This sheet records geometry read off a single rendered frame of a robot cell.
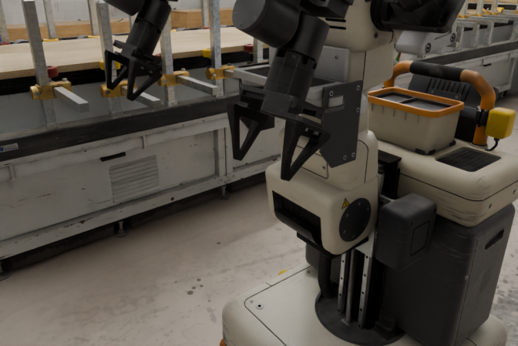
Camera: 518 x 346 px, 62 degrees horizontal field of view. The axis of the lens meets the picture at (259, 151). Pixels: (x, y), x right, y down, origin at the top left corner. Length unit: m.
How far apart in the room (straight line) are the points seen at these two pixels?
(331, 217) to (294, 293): 0.58
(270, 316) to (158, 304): 0.64
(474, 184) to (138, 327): 1.29
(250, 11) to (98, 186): 1.78
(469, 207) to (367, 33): 0.48
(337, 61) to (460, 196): 0.44
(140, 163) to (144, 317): 0.78
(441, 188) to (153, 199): 1.59
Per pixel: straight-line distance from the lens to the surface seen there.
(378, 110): 1.20
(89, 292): 2.03
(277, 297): 1.45
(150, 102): 1.59
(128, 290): 1.98
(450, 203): 1.09
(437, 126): 1.14
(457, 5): 0.75
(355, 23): 0.82
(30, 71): 1.90
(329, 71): 0.84
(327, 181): 0.95
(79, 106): 1.48
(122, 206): 2.28
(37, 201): 2.15
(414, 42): 0.76
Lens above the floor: 1.22
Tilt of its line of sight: 22 degrees down
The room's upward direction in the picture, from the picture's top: straight up
